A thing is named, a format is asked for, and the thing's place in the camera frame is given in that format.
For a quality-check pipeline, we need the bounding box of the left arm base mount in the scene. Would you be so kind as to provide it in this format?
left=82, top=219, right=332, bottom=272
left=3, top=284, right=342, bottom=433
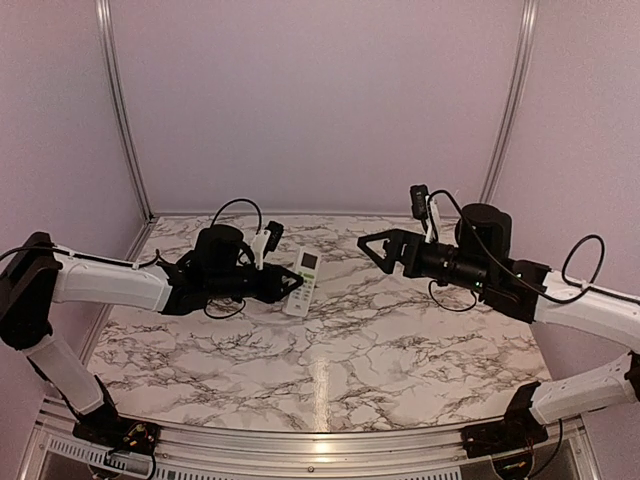
left=73, top=417, right=161, bottom=456

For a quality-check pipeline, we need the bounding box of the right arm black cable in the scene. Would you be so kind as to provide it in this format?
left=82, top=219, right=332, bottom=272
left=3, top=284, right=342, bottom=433
left=427, top=188, right=606, bottom=312

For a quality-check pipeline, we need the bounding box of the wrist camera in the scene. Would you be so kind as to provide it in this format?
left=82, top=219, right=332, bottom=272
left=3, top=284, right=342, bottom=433
left=409, top=184, right=441, bottom=243
left=251, top=221, right=284, bottom=270

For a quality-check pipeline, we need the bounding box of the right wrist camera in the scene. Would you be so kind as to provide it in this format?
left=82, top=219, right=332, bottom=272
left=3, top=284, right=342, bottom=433
left=409, top=184, right=441, bottom=243

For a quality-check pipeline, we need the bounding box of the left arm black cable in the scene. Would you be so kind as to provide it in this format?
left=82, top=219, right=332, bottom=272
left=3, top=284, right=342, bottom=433
left=144, top=198, right=264, bottom=320

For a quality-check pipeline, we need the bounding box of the aluminium frame post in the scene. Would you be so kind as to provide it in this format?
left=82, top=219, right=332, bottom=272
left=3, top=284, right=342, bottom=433
left=95, top=0, right=154, bottom=223
left=479, top=0, right=540, bottom=203

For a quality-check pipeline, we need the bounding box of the white remote control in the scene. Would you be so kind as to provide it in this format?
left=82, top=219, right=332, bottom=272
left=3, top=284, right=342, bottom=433
left=283, top=246, right=321, bottom=318

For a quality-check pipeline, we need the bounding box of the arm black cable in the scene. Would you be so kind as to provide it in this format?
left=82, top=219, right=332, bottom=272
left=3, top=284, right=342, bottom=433
left=427, top=188, right=606, bottom=312
left=144, top=198, right=264, bottom=320

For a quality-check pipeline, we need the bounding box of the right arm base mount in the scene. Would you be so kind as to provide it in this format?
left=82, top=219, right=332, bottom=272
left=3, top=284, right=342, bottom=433
left=461, top=420, right=549, bottom=458

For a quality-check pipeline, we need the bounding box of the right aluminium frame post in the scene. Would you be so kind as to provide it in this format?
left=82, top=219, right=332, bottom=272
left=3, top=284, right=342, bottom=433
left=479, top=0, right=540, bottom=203

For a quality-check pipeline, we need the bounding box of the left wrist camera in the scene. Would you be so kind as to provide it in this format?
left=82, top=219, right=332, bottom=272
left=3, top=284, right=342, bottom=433
left=251, top=221, right=284, bottom=270

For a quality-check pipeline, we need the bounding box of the left aluminium frame post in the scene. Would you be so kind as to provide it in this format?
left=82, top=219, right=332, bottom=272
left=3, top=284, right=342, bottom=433
left=95, top=0, right=154, bottom=223

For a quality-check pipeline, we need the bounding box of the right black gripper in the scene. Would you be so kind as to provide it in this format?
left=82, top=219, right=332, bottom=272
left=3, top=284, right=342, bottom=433
left=359, top=227, right=493, bottom=293

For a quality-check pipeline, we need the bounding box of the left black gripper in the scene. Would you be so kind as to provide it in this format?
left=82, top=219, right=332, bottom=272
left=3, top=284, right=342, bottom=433
left=208, top=262, right=305, bottom=304

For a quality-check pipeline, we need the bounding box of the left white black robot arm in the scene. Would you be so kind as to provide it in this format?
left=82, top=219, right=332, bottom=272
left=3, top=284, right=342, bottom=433
left=1, top=225, right=304, bottom=445

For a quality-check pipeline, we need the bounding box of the front aluminium rail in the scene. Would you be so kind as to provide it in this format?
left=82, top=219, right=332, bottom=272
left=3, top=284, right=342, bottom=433
left=17, top=398, right=602, bottom=479

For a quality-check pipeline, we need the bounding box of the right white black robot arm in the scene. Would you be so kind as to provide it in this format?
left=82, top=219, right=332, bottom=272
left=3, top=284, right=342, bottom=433
left=357, top=203, right=639, bottom=448

